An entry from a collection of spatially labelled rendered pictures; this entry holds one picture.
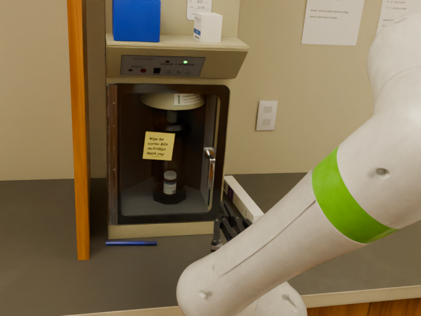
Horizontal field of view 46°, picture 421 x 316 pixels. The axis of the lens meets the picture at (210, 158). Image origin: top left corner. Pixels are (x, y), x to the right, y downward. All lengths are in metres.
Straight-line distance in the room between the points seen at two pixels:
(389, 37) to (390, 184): 0.21
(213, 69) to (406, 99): 0.74
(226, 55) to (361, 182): 0.69
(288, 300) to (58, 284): 0.63
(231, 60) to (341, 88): 0.80
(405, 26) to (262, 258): 0.34
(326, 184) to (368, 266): 0.90
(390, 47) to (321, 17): 1.18
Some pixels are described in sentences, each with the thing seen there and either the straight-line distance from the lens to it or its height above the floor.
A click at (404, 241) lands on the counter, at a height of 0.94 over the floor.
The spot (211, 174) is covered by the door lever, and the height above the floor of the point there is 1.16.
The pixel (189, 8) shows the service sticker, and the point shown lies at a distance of 1.23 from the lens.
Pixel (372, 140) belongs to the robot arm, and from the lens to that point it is 0.53.
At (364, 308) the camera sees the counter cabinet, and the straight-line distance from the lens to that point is 1.44.
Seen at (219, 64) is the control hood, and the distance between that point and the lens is 1.19.
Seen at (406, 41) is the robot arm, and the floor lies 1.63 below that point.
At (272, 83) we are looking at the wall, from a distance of 1.80.
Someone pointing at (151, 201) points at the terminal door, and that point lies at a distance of 1.36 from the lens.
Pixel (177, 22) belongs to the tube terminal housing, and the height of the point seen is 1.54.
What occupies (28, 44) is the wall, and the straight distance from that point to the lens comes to 1.68.
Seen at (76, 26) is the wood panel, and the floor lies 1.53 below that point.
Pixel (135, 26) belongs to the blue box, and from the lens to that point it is 1.11.
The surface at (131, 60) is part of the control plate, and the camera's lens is 1.15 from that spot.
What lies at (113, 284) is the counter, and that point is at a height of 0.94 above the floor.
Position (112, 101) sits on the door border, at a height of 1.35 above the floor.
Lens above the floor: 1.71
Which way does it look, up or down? 23 degrees down
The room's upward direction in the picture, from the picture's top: 4 degrees clockwise
